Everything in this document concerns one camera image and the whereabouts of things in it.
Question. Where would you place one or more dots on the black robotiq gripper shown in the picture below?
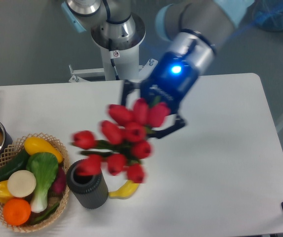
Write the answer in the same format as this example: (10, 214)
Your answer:
(171, 80)

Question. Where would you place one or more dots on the red tulip bouquet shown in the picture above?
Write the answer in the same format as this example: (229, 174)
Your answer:
(125, 142)

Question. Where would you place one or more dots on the dark grey ribbed vase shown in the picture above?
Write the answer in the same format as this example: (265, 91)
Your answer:
(91, 191)

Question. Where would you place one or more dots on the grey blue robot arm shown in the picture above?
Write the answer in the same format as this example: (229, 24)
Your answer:
(196, 29)

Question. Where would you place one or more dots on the yellow banana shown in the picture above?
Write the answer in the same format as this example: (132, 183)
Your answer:
(125, 191)

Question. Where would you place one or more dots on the green white bok choy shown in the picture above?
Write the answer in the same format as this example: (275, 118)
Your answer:
(44, 167)

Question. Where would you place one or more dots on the yellow lemon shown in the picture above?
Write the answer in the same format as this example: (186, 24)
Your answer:
(35, 145)

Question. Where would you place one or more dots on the dark green cucumber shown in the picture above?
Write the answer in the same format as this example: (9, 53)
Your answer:
(19, 162)

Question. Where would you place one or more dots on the woven wicker basket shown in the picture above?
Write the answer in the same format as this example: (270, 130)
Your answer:
(56, 202)

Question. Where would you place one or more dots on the green chili pepper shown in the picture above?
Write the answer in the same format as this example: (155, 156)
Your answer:
(45, 215)

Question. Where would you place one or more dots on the blue plastic bag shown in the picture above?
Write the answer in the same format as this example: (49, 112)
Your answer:
(268, 15)

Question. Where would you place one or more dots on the white round radish slice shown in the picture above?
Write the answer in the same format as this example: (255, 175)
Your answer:
(21, 183)

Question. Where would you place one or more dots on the orange fruit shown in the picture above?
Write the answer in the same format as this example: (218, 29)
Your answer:
(16, 211)

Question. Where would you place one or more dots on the yellow bell pepper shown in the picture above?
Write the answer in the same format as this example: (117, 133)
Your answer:
(5, 194)

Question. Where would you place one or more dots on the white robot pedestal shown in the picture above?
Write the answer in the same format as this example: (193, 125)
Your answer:
(119, 48)

